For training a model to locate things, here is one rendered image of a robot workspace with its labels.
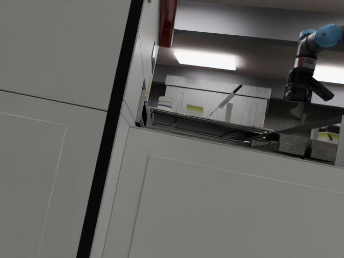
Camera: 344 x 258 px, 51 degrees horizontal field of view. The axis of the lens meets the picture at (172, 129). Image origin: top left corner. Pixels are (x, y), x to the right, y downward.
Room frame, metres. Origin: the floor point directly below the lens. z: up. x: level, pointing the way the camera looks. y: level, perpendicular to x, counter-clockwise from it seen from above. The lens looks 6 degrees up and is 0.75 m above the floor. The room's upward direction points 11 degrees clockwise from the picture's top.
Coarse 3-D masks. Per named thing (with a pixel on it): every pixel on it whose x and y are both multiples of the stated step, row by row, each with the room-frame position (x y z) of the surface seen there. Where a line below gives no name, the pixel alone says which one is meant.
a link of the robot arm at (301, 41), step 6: (306, 30) 1.30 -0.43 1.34; (312, 30) 1.28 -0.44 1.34; (300, 36) 1.31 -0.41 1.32; (306, 36) 1.28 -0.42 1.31; (300, 42) 1.30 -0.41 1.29; (300, 48) 1.30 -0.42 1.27; (306, 48) 1.27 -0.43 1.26; (300, 54) 1.29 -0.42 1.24; (306, 54) 1.28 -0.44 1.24; (312, 54) 1.28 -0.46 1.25
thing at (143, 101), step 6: (144, 90) 1.00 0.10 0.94; (144, 96) 1.00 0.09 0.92; (144, 102) 1.08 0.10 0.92; (138, 108) 1.00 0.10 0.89; (144, 108) 1.19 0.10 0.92; (138, 114) 1.00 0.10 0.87; (144, 114) 1.36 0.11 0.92; (138, 120) 1.00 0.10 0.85; (144, 120) 1.44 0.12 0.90; (138, 126) 1.14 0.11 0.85; (144, 126) 1.36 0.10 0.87
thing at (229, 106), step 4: (232, 92) 1.48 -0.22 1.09; (228, 96) 1.47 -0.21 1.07; (232, 96) 1.49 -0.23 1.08; (224, 100) 1.47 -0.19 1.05; (228, 100) 1.49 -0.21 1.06; (220, 104) 1.47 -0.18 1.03; (224, 104) 1.49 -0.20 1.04; (228, 104) 1.48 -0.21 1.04; (232, 104) 1.48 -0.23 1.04; (228, 108) 1.48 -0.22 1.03; (228, 112) 1.48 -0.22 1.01; (228, 116) 1.48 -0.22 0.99; (224, 120) 1.50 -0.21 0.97; (228, 120) 1.48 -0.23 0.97
